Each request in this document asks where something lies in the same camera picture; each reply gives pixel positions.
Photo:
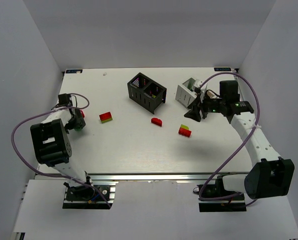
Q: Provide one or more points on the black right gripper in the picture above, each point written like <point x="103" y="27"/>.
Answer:
<point x="202" y="111"/>

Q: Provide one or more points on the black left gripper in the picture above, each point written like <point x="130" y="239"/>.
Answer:
<point x="78" y="122"/>

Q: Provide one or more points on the red lego with lime top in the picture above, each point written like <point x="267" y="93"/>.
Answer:
<point x="184" y="131"/>

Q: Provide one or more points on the red rounded lego brick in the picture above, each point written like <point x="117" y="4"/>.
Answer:
<point x="157" y="121"/>

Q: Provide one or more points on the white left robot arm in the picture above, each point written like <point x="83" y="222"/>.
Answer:
<point x="51" y="143"/>

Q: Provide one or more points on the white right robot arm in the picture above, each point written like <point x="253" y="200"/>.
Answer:
<point x="271" y="175"/>

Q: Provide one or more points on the red flower lego piece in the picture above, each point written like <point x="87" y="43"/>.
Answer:
<point x="82" y="113"/>

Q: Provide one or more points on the white two-slot container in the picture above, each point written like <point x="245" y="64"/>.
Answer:
<point x="184" y="93"/>

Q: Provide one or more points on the red and lime lego stack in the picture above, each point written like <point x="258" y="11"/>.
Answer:
<point x="105" y="117"/>

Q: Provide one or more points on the blue label sticker right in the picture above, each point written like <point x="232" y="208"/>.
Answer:
<point x="222" y="69"/>

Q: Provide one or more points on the blue label sticker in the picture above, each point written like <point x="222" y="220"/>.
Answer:
<point x="222" y="69"/>
<point x="73" y="71"/>

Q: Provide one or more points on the blue label sticker left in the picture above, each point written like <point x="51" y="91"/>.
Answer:
<point x="73" y="71"/>

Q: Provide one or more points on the black two-slot container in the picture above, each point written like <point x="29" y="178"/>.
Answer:
<point x="146" y="92"/>

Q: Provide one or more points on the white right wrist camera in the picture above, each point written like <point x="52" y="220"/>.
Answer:
<point x="199" y="87"/>

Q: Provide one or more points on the aluminium table edge rail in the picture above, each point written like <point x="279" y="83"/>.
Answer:
<point x="151" y="177"/>

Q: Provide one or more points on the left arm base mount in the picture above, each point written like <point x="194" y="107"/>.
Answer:
<point x="92" y="200"/>

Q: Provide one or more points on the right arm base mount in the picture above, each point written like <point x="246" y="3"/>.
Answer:
<point x="220" y="200"/>

